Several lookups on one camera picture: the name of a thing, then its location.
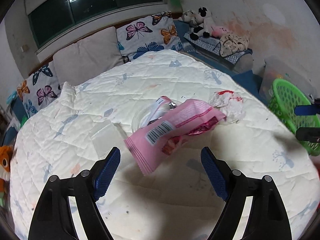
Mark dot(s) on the clear plastic storage box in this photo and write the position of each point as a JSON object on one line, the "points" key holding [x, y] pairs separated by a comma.
{"points": [[276, 69]]}

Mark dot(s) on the pink plush toy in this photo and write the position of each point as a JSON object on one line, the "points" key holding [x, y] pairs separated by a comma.
{"points": [[218, 31]]}

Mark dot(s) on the butterfly pillow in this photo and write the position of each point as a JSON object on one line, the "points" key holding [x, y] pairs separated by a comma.
{"points": [[151, 33], [39, 90]]}

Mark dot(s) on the spotted cream cloth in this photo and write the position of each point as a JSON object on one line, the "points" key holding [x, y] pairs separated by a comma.
{"points": [[231, 43]]}

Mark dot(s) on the right butterfly pillow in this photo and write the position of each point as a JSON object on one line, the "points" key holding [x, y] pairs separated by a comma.
{"points": [[151, 33]]}

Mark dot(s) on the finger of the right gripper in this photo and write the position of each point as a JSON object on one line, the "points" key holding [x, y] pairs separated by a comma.
{"points": [[306, 110]]}

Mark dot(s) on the green plastic mesh basket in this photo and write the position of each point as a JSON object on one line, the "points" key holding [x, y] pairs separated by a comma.
{"points": [[285, 98]]}

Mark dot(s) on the pink snack bag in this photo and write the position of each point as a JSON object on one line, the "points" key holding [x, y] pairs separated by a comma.
{"points": [[152, 144]]}

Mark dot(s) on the blue bed sheet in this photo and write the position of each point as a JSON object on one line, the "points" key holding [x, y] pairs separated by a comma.
{"points": [[248, 79]]}

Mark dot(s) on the black white plush cow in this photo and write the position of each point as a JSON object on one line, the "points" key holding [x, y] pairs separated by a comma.
{"points": [[200, 22]]}

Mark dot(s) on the white quilted bed cover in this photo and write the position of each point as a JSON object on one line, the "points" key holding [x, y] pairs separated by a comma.
{"points": [[177, 200]]}

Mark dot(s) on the left butterfly pillow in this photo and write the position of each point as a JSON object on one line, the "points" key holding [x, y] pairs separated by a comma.
{"points": [[39, 90]]}

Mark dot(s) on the grey plain pillow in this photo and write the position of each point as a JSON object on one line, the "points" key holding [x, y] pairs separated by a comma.
{"points": [[88, 58]]}

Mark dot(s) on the dark window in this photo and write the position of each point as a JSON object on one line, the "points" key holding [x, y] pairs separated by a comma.
{"points": [[50, 18]]}

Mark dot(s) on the red white plastic bag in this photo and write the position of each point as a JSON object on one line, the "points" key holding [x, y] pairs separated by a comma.
{"points": [[230, 104]]}

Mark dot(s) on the clear plastic cup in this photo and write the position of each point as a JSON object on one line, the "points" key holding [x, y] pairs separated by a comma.
{"points": [[152, 111]]}

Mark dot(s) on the orange plush toy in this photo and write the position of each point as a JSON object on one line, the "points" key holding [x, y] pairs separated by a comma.
{"points": [[6, 153]]}

